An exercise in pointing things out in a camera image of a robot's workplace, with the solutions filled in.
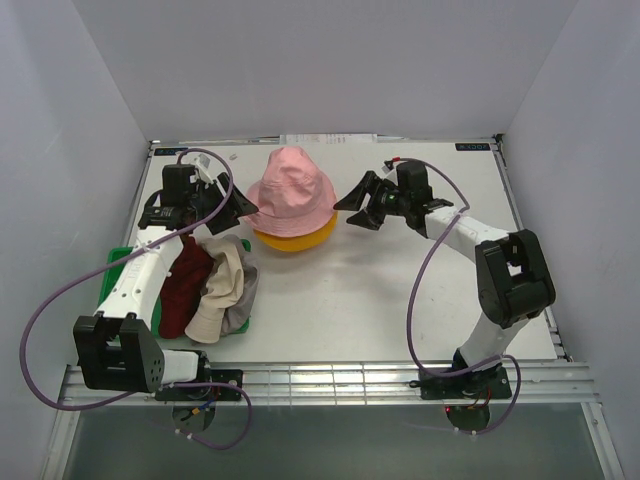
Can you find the dark red bucket hat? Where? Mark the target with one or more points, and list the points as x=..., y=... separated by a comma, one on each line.
x=181, y=292

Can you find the yellow bucket hat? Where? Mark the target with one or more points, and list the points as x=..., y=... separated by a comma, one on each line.
x=299, y=243

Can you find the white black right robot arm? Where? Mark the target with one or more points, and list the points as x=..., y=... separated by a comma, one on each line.
x=514, y=284

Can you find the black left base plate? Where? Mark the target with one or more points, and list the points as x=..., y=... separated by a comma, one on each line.
x=208, y=387

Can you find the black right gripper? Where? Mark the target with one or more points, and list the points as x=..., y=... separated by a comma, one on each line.
x=367, y=218

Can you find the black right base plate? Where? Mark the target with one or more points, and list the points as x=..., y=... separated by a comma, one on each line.
x=492, y=383

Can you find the dark label sticker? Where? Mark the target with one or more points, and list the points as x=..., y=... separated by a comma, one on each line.
x=472, y=146

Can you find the left corner label sticker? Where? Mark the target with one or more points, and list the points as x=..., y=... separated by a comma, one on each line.
x=169, y=151

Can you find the beige bucket hat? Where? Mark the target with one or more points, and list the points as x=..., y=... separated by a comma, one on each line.
x=223, y=290

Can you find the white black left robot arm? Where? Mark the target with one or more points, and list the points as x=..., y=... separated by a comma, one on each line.
x=116, y=348

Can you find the pink bucket hat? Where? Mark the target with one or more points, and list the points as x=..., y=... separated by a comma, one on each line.
x=294, y=197

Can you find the grey bucket hat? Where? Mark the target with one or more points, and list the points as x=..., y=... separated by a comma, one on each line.
x=237, y=317

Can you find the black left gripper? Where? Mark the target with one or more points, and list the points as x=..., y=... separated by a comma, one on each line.
x=237, y=205

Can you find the green plastic bin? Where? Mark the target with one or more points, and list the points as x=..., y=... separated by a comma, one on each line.
x=111, y=276

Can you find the aluminium table frame rail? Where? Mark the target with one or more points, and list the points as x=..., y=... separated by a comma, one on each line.
x=372, y=384

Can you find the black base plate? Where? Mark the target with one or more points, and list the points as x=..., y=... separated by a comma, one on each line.
x=208, y=387
x=492, y=383

